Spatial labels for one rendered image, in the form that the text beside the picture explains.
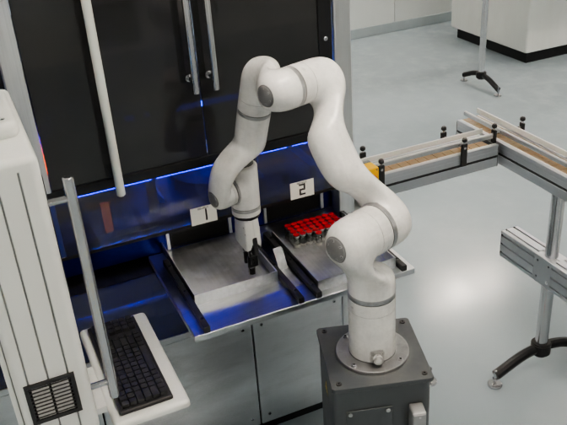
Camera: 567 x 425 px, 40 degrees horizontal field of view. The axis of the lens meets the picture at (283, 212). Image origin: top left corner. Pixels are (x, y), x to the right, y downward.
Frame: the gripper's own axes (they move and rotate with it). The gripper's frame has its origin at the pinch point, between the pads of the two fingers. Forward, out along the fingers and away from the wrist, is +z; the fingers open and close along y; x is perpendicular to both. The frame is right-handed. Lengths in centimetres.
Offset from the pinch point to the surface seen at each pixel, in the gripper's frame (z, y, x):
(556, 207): 17, -2, 120
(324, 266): 5.6, 7.1, 20.9
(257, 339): 45.9, -18.7, 6.3
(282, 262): 4.0, 0.9, 9.7
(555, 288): 48, 4, 118
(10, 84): -59, -20, -55
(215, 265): 5.8, -10.6, -8.1
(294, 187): -9.2, -19.1, 24.0
